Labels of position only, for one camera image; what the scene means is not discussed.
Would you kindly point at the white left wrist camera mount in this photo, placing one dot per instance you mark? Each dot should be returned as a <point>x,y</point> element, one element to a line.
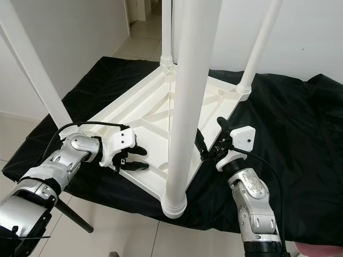
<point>122,140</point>

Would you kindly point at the white plastic table top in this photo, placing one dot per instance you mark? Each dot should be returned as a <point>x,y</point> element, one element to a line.
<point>139,118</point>

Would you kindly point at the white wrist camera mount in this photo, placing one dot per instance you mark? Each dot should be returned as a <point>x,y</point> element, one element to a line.
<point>244,138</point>
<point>122,140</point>

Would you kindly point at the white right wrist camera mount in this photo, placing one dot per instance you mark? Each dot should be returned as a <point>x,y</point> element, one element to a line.
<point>244,138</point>

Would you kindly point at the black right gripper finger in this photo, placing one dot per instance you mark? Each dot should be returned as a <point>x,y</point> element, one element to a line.
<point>223,126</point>
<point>201,144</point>

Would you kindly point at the pale door frame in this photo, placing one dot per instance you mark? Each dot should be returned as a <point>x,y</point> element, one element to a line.
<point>134,9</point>

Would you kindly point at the black metal table leg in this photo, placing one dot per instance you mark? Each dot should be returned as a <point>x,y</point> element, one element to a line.
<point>75,217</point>

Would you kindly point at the pink round seat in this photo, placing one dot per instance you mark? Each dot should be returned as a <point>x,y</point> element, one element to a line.
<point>321,250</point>

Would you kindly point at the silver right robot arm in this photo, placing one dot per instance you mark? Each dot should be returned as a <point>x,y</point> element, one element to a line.
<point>252,198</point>

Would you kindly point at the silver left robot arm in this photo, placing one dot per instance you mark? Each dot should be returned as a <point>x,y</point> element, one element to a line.
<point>32,209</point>

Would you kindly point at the grey robot foot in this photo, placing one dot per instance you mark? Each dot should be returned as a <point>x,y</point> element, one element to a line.
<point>113,254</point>

